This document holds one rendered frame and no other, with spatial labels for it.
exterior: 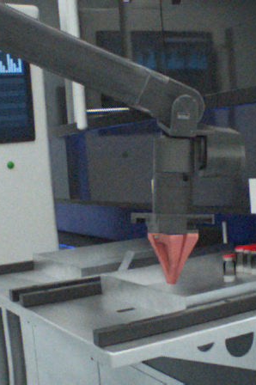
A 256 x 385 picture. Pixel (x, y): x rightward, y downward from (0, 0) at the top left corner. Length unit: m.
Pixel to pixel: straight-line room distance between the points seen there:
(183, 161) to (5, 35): 0.29
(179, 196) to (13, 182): 0.93
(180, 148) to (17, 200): 0.93
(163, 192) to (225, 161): 0.10
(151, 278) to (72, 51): 0.46
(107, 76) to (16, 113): 0.93
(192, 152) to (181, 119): 0.06
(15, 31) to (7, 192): 0.96
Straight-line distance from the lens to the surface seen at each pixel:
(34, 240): 1.78
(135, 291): 0.98
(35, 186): 1.78
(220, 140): 0.91
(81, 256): 1.44
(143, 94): 0.85
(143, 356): 0.79
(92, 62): 0.84
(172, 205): 0.88
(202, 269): 1.19
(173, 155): 0.88
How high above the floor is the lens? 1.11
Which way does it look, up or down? 4 degrees down
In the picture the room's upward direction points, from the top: 5 degrees counter-clockwise
